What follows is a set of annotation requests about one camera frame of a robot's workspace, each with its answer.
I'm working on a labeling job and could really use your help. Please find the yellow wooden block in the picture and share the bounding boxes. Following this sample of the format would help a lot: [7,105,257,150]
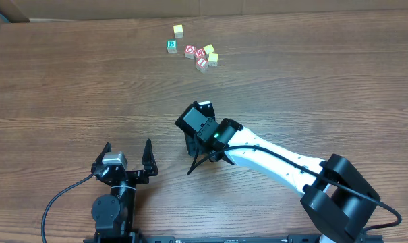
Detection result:
[203,44,215,56]
[208,53,218,67]
[173,24,184,38]

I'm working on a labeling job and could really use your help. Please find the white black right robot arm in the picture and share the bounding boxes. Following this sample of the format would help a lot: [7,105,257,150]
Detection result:
[175,102,380,242]

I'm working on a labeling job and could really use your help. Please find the yellow top wooden block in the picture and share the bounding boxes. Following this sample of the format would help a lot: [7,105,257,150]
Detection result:
[173,24,184,38]

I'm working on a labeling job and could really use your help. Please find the red I wooden block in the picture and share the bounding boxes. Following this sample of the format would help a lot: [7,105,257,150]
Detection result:
[196,58,208,72]

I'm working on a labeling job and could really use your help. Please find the red O wooden block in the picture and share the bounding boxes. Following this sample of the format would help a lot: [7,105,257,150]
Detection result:
[184,45,196,59]

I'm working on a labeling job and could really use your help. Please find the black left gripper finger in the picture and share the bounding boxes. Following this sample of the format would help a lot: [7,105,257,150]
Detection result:
[93,142,111,166]
[142,139,156,171]

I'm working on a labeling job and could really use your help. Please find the green B wooden block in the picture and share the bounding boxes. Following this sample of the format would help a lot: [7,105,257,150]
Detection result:
[167,39,177,53]

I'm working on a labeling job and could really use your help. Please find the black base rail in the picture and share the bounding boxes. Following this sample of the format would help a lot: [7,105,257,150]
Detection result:
[83,232,384,243]

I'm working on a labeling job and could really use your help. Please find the red M wooden block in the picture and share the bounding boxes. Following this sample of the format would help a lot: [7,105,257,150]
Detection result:
[194,48,206,61]

